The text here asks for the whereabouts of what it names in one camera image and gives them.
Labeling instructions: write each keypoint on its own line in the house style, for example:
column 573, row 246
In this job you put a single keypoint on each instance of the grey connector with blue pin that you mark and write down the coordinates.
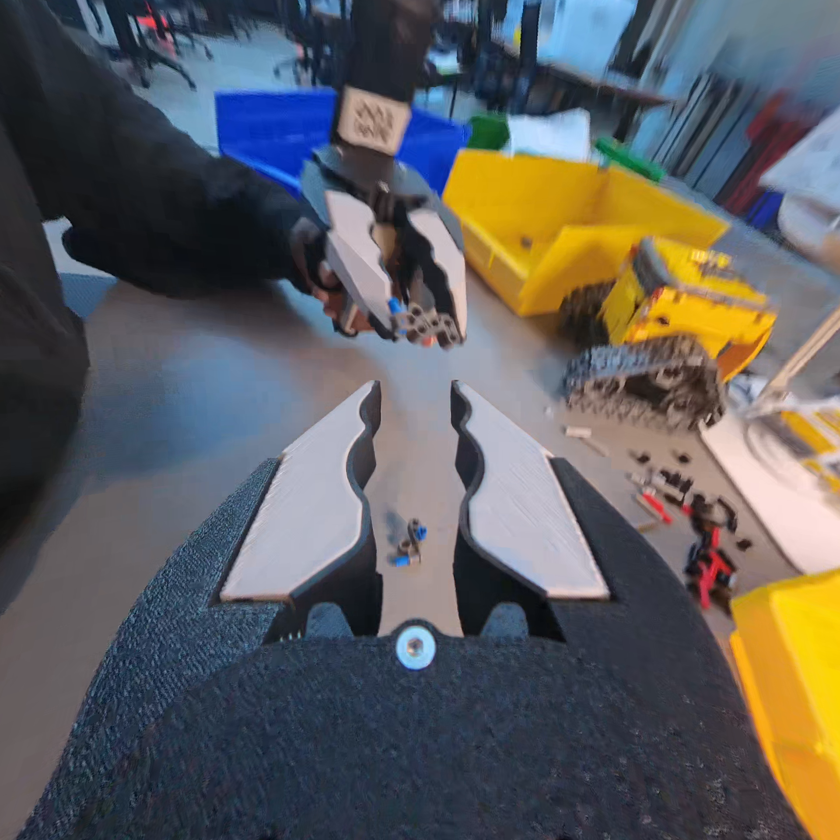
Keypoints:
column 405, row 554

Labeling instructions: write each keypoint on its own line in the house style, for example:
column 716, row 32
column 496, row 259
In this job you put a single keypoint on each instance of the grey desk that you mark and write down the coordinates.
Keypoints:
column 197, row 394

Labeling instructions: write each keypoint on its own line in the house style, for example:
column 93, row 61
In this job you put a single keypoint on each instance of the grey fabric seat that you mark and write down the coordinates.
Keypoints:
column 85, row 295

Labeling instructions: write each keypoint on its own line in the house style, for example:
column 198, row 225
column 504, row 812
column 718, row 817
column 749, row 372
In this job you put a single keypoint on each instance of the pile of small connector pins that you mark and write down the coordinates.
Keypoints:
column 702, row 538

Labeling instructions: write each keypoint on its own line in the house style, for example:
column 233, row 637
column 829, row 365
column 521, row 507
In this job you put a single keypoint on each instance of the green storage bin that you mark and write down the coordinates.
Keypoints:
column 489, row 131

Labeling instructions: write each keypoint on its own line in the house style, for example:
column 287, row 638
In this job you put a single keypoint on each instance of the blue storage bin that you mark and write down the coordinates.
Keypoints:
column 275, row 131

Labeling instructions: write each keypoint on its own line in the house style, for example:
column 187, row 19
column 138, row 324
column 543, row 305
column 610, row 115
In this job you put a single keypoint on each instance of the yellow parts bin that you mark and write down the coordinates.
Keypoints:
column 525, row 197
column 794, row 689

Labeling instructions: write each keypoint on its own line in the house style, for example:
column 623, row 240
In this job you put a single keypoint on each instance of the shelf of coloured bins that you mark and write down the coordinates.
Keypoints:
column 768, row 151

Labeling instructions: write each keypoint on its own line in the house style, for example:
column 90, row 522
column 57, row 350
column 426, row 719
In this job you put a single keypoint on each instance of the person's left hand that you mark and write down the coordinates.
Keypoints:
column 315, row 262

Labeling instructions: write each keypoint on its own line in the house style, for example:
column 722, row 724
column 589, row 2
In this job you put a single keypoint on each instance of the black office chair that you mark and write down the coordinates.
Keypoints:
column 164, row 39

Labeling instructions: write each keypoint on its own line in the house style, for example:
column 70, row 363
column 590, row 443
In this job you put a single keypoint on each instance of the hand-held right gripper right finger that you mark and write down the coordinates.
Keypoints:
column 531, row 525

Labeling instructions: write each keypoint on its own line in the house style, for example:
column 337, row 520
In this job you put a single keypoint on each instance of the white foam sheet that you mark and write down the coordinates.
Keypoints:
column 548, row 134

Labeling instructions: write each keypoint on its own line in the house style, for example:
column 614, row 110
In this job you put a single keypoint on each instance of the grey bent beam assembly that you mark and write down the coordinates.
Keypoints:
column 426, row 325

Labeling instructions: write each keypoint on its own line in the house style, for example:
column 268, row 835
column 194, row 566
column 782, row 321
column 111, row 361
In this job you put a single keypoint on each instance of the person's left forearm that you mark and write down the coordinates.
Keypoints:
column 131, row 184

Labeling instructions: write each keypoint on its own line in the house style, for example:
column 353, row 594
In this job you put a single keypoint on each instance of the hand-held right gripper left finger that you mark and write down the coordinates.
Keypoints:
column 302, row 525

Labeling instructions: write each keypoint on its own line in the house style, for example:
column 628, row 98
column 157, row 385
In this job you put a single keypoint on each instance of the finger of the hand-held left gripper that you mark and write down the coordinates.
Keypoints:
column 358, row 256
column 449, row 262

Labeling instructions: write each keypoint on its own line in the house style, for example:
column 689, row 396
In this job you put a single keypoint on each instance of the yellow tracked brick bulldozer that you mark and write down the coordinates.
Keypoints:
column 669, row 315

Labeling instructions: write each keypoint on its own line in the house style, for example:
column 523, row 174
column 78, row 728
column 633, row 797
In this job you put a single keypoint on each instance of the yellow printed leaflet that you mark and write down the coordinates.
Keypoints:
column 807, row 439

